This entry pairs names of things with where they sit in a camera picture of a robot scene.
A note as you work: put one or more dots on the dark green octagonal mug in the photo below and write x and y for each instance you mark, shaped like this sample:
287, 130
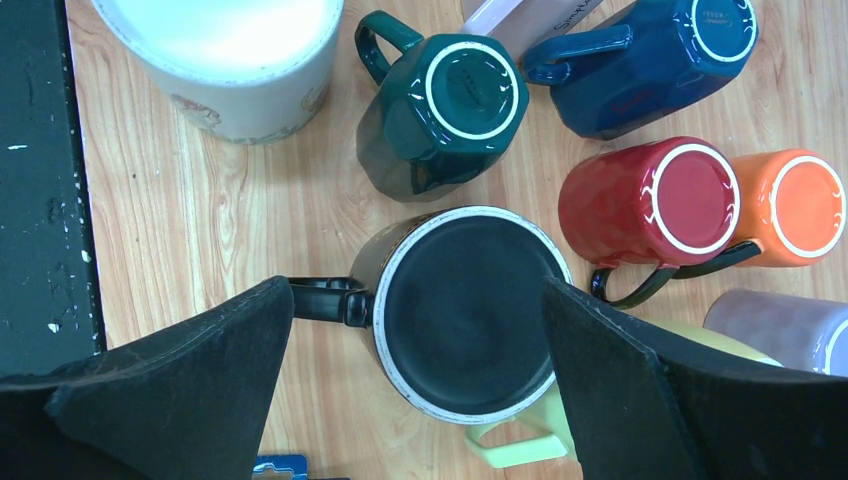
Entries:
446, 108

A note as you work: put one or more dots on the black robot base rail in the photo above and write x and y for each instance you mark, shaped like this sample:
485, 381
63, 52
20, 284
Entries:
51, 308

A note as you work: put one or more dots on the mauve mug black handle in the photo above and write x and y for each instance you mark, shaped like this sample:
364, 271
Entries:
801, 333

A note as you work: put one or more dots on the blue razor package card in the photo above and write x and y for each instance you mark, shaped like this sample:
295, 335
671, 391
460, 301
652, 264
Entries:
281, 466

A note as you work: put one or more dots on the pink octagonal mug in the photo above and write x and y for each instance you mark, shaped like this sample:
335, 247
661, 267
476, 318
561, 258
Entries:
521, 24

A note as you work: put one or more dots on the dark blue octagonal mug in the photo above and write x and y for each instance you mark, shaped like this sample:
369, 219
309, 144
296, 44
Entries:
649, 60

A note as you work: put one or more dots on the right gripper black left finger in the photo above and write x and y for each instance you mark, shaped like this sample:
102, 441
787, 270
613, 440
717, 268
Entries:
189, 401

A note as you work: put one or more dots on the cream floral mug green inside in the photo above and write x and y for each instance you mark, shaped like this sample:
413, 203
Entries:
250, 72

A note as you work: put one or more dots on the orange mug black handle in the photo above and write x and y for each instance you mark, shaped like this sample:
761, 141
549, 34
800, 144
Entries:
792, 206

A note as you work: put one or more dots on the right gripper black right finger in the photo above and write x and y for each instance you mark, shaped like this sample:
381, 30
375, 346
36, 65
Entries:
646, 403

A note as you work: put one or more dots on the red mug black handle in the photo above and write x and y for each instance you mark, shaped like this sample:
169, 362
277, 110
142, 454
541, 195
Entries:
672, 203

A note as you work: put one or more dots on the black skull mug red inside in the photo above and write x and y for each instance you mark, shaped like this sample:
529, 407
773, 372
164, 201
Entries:
451, 306

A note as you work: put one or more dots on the yellow mug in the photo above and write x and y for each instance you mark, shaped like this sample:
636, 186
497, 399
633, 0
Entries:
714, 340

